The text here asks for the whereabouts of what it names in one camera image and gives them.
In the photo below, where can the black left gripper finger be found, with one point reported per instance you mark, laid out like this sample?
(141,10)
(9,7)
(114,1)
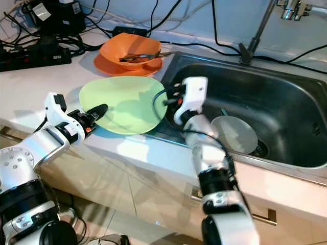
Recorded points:
(98,111)

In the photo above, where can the black plug adapter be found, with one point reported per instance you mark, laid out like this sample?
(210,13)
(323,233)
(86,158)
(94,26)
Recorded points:
(130,31)

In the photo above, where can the green plate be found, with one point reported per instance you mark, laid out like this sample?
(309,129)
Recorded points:
(122,102)

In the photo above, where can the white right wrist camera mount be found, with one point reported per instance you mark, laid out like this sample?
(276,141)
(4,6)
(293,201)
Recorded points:
(194,97)

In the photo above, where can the orange bowl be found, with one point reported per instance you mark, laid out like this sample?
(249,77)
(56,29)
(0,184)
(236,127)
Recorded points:
(117,46)

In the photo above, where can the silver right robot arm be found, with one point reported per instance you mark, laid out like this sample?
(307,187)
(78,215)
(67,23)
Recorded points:
(214,168)

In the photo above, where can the black power strip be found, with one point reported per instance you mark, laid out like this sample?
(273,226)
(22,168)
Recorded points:
(36,57)

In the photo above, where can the white kitchen counter cabinet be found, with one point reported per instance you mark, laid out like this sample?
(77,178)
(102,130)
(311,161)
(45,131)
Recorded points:
(133,173)

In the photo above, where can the chrome faucet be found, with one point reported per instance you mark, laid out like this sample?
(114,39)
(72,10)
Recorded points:
(294,9)

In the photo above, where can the white bowl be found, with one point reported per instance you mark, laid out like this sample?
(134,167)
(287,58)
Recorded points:
(235,135)

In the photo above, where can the stainless steel sink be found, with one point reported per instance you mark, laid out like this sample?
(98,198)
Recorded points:
(276,92)

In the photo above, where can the sink drain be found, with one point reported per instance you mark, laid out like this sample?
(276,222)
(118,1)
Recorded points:
(261,148)

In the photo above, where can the black power brick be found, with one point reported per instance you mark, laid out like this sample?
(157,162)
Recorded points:
(56,16)

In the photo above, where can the silver metal fork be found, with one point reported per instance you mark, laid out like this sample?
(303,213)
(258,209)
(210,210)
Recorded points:
(150,53)

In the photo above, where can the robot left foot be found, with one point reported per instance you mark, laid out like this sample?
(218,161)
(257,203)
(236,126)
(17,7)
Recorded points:
(110,240)

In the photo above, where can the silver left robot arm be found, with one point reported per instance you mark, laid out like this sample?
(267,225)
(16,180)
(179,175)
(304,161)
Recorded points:
(25,163)

